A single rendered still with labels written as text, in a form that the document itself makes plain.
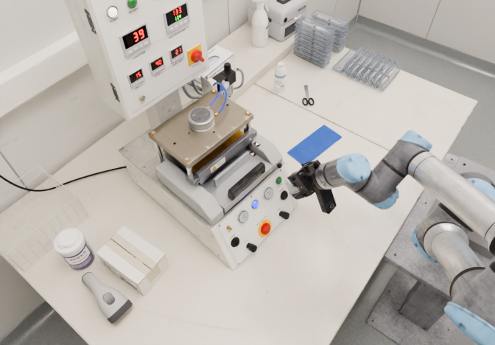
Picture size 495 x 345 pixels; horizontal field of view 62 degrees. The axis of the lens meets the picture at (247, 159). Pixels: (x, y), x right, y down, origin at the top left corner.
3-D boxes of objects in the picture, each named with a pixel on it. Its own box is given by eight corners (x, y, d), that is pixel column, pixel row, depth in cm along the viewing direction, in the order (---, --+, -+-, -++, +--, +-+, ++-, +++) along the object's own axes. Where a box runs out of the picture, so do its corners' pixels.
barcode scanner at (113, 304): (74, 289, 128) (65, 278, 122) (94, 270, 132) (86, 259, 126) (116, 329, 120) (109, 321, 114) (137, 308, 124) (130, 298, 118)
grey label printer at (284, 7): (246, 25, 212) (245, -6, 199) (272, 9, 221) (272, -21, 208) (282, 44, 201) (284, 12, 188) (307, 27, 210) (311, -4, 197)
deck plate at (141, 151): (118, 151, 141) (117, 150, 141) (192, 100, 157) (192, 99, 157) (210, 231, 121) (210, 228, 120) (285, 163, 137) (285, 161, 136)
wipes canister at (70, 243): (63, 262, 134) (46, 240, 122) (85, 243, 138) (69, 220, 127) (80, 278, 131) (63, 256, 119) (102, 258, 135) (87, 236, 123)
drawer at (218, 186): (162, 164, 136) (158, 148, 130) (210, 128, 147) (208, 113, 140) (225, 215, 123) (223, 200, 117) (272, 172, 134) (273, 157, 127)
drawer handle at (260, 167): (227, 197, 123) (227, 189, 120) (261, 168, 130) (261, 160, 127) (232, 200, 122) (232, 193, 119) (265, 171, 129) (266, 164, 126)
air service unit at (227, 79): (206, 107, 148) (202, 74, 136) (234, 87, 154) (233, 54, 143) (216, 114, 145) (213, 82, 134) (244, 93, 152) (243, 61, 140)
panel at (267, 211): (236, 266, 132) (216, 225, 122) (295, 208, 145) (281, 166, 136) (241, 269, 130) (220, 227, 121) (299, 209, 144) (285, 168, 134)
